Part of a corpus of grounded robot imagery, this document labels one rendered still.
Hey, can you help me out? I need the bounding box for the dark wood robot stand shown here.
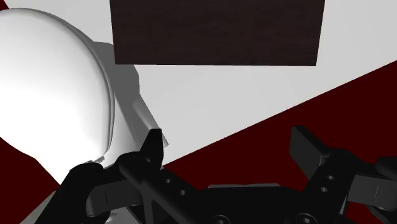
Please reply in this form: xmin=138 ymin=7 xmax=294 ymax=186
xmin=109 ymin=0 xmax=326 ymax=67

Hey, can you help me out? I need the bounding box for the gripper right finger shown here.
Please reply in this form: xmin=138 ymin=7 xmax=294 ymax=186
xmin=289 ymin=125 xmax=397 ymax=224

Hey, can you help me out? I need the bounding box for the white toilet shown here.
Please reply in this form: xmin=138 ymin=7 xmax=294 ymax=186
xmin=0 ymin=7 xmax=170 ymax=224

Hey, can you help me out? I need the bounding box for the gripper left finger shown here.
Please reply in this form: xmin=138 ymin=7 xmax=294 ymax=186
xmin=34 ymin=128 xmax=201 ymax=224

